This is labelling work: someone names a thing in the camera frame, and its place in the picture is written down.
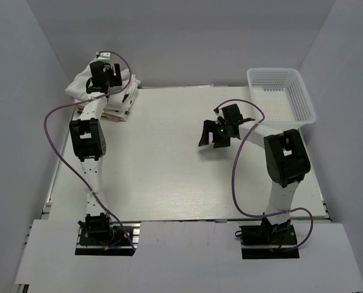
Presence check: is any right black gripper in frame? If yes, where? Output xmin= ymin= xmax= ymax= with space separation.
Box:
xmin=199 ymin=120 xmax=231 ymax=148

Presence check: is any white t-shirt stack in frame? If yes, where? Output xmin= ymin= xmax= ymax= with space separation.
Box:
xmin=65 ymin=74 xmax=141 ymax=121

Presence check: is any white green Charlie Brown t-shirt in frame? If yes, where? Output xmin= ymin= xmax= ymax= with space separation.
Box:
xmin=65 ymin=51 xmax=140 ymax=110

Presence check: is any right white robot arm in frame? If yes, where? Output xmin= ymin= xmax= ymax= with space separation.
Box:
xmin=198 ymin=102 xmax=311 ymax=244

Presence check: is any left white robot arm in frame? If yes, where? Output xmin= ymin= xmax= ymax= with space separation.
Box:
xmin=69 ymin=60 xmax=115 ymax=244

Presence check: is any white table board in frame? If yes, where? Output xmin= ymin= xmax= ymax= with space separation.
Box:
xmin=42 ymin=85 xmax=331 ymax=221

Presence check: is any white plastic mesh basket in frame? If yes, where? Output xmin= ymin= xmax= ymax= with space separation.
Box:
xmin=246 ymin=68 xmax=316 ymax=130

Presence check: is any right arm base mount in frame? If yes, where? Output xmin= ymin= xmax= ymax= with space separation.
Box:
xmin=234 ymin=224 xmax=300 ymax=260

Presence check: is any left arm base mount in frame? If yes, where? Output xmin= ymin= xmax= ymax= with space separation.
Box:
xmin=75 ymin=213 xmax=140 ymax=256

